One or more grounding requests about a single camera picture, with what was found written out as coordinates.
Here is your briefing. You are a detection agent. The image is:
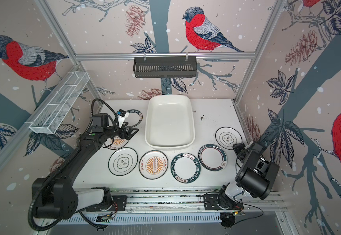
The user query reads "green rim plate far left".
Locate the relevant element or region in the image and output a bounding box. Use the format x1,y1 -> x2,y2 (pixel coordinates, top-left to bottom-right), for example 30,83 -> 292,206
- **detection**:
125,109 -> 143,127

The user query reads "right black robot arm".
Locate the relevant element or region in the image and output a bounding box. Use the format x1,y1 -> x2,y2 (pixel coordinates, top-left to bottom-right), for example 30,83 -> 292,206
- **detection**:
233,142 -> 279,200

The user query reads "orange sunburst plate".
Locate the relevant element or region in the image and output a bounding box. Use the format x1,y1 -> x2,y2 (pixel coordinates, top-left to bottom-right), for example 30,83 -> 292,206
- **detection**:
139,150 -> 169,180
104,137 -> 128,150

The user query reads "white mesh wall basket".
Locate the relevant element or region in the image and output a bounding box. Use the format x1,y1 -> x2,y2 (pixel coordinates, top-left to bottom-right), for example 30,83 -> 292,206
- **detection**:
29,71 -> 90,134

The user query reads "white clover plate black rim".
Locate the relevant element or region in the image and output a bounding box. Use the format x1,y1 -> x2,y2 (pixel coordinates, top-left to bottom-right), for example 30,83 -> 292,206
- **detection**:
108,147 -> 138,176

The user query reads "white plastic bin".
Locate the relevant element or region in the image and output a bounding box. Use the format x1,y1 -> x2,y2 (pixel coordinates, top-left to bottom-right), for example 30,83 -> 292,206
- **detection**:
145,95 -> 196,150

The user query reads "orange sunburst plate left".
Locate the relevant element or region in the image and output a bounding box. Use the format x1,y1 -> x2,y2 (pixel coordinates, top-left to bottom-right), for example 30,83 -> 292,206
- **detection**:
104,137 -> 128,150

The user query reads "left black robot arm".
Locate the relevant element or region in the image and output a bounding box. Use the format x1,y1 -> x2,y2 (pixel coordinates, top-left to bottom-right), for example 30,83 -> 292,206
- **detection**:
27,124 -> 139,231

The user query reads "orange sunburst plate centre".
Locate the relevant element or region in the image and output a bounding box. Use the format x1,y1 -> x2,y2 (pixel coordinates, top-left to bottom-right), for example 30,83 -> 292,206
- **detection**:
139,150 -> 169,180

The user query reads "aluminium mounting rail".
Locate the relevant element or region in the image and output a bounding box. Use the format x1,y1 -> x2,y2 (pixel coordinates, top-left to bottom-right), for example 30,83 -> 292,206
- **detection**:
67,187 -> 286,213

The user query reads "green rim hao wei plate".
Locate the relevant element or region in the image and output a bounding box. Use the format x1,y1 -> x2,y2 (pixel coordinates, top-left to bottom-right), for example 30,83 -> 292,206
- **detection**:
170,153 -> 201,184

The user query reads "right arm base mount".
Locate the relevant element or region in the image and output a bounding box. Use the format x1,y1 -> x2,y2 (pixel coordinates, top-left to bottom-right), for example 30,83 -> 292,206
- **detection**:
200,192 -> 244,211

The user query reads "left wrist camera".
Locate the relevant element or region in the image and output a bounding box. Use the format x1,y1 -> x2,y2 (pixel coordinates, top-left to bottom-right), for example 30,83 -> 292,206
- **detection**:
117,109 -> 129,128

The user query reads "black wire wall shelf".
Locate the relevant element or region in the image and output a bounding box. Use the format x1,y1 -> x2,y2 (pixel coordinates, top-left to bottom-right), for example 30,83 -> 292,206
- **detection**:
133,56 -> 197,78

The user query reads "white clover plate thin rim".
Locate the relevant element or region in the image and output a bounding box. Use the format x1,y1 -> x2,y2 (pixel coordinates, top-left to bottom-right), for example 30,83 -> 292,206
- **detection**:
215,127 -> 243,150

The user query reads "green red rim plate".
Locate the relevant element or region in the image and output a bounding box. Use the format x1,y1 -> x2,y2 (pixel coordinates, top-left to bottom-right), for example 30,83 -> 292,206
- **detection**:
198,144 -> 227,171

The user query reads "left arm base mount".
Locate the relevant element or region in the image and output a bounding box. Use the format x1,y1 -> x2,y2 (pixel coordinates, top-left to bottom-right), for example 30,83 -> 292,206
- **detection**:
86,195 -> 127,212

